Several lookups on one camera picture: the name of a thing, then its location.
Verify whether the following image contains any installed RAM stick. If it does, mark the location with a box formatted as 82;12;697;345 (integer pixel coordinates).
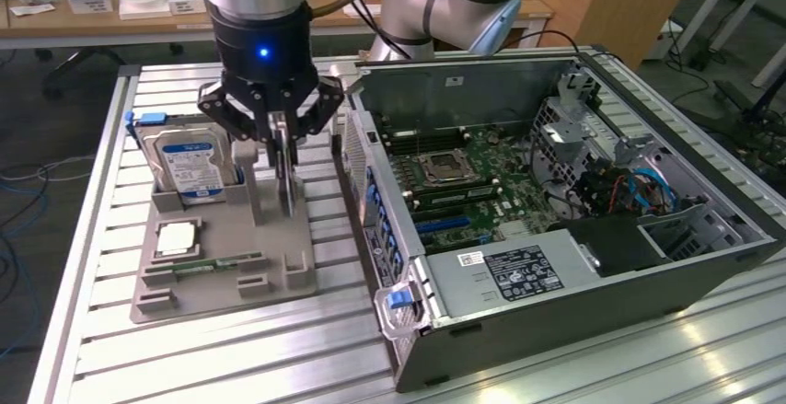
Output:
413;182;501;208

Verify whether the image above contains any CPU socket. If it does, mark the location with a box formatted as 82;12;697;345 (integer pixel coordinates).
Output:
415;149;473;188

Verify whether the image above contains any white labelled box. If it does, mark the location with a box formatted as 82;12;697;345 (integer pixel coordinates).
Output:
166;0;209;17

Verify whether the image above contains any hard disk with blue caddy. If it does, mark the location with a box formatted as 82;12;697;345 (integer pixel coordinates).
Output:
124;110;239;206

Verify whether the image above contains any open black PC case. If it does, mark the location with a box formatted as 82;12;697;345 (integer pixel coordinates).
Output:
331;48;786;395

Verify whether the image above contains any blue expansion slot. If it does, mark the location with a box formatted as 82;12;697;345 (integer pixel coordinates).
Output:
417;214;470;236

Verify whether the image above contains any green RAM stick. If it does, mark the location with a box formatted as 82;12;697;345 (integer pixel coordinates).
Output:
148;253;265;277

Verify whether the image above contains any silver CPU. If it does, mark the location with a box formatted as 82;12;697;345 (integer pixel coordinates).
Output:
155;222;203;259

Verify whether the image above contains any blue floor cable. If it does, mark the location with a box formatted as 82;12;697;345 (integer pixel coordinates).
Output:
0;154;94;360

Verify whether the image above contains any black chair base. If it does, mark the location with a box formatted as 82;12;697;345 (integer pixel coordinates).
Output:
35;46;186;100

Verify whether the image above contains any black cable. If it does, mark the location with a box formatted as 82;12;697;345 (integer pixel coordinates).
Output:
507;29;594;57

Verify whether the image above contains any grey parts rack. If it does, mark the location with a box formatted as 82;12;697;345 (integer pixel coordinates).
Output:
128;135;322;325

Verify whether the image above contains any white round dish box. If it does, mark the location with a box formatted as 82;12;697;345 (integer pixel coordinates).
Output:
116;0;170;22

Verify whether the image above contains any wooden cabinet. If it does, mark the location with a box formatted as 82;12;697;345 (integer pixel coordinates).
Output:
507;0;706;70

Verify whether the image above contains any orange wire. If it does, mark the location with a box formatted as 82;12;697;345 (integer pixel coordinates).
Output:
609;169;634;214

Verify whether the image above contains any grey power supply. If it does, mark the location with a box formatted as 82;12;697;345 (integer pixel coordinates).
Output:
425;230;602;321

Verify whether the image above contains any wooden desk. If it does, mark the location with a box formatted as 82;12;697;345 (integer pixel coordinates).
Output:
0;0;556;51

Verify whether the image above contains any green motherboard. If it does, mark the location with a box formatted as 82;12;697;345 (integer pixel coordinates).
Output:
373;112;582;257

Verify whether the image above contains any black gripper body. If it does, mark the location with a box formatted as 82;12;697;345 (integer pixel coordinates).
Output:
206;0;322;111

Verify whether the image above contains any blue wire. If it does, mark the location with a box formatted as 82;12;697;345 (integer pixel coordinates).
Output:
630;167;680;217

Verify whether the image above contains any white paper label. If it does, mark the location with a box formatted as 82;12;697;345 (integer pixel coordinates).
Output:
8;3;58;17

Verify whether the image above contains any metal disk bay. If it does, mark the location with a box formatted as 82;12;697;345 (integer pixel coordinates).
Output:
529;72;654;202

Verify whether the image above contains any white desk frame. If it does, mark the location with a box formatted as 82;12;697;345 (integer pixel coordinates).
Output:
668;0;786;88

